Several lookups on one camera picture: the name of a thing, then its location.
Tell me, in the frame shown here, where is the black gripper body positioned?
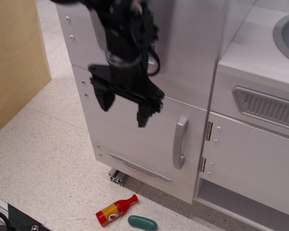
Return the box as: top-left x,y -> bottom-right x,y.
88,61 -> 164,113

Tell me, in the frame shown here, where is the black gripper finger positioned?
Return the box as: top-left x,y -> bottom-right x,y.
137,104 -> 154,128
93,83 -> 115,112

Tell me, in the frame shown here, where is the white fridge door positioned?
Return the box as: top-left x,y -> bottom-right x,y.
72,66 -> 207,203

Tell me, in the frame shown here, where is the silver fridge door handle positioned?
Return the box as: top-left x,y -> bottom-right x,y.
172,116 -> 188,170

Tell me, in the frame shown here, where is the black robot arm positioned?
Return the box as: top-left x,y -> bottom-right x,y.
80,0 -> 164,128

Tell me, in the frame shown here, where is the white toy fridge cabinet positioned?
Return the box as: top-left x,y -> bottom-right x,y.
54,0 -> 229,205

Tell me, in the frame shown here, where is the upper brass oven hinge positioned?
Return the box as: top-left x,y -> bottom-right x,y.
206,121 -> 213,141

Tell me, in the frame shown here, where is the brass oven hinge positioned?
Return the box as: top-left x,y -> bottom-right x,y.
200,157 -> 206,172
206,121 -> 213,141

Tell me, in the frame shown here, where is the aluminium extrusion foot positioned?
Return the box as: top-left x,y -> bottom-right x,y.
108,168 -> 129,187

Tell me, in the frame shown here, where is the lower brass oven hinge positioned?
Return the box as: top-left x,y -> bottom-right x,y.
200,157 -> 206,172

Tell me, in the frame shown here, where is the plywood board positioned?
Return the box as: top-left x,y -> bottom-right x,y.
0,0 -> 51,130

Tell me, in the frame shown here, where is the red toy sauce bottle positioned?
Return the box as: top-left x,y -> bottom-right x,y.
96,194 -> 138,226

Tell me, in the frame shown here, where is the green toy pickle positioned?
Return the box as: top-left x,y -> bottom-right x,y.
128,215 -> 158,231

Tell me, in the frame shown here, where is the white toy kitchen counter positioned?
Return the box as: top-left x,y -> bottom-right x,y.
195,0 -> 289,231

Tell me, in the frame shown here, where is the white oven door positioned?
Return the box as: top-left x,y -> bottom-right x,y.
199,113 -> 289,215

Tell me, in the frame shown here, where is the silver vent panel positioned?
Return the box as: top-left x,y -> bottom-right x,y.
232,86 -> 289,129

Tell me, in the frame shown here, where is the grey sink basin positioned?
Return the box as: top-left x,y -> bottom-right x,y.
273,14 -> 289,59

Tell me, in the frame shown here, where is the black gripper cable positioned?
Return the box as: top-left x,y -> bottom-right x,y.
146,47 -> 161,76

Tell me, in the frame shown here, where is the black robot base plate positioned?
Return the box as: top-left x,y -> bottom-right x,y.
8,204 -> 51,231

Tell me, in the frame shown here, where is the black base cable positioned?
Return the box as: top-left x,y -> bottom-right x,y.
0,208 -> 13,231

